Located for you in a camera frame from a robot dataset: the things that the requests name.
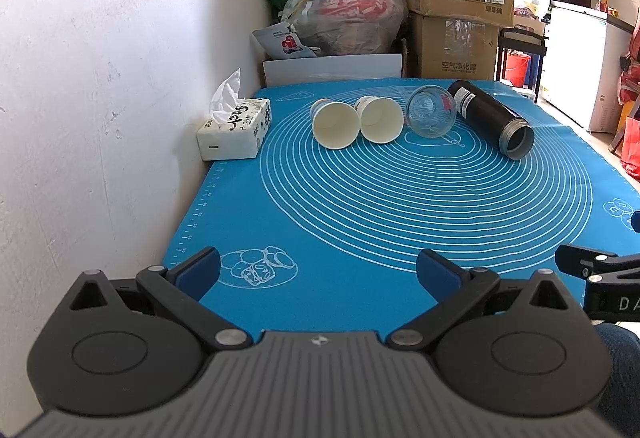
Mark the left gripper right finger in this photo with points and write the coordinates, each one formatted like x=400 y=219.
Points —
x=459 y=294

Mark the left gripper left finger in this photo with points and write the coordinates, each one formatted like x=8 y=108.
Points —
x=175 y=295

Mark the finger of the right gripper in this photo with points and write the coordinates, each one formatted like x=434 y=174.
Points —
x=582 y=262

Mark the colourful paper cup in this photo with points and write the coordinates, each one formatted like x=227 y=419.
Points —
x=335 y=125

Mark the white paper cup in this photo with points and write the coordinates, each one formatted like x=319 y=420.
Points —
x=381 y=119

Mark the black thermos flask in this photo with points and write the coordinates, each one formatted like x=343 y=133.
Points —
x=509 y=133

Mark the blue silicone baking mat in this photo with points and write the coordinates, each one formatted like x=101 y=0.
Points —
x=317 y=240

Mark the white tissue pack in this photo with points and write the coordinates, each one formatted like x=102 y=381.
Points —
x=235 y=127

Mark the red bucket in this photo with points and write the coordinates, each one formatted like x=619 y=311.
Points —
x=515 y=68

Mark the white cabinet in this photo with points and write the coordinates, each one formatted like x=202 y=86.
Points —
x=582 y=66

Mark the black metal stool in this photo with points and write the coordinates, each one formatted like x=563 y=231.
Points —
x=526 y=42

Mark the lower cardboard box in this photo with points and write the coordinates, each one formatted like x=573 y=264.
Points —
x=448 y=48

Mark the white flat box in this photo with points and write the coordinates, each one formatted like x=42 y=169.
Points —
x=332 y=68

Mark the white pouch red logo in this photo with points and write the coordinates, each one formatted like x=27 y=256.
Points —
x=279 y=41

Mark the clear plastic bag red print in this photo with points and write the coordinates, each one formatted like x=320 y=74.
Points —
x=346 y=27

